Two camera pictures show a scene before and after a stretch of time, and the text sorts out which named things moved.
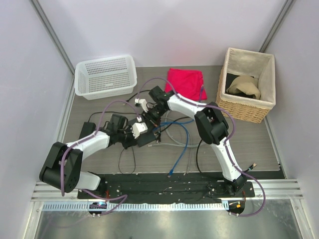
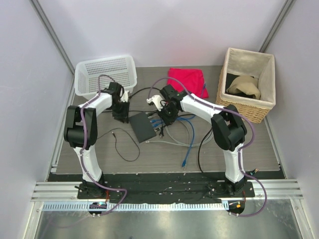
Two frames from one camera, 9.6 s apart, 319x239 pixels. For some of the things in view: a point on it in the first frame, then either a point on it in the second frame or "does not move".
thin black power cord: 134,162 -> 115,143
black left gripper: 132,142 -> 124,116
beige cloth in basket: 245,84 does not move
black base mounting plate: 161,188 does not move
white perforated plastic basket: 102,78 does not move
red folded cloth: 186,82 does not move
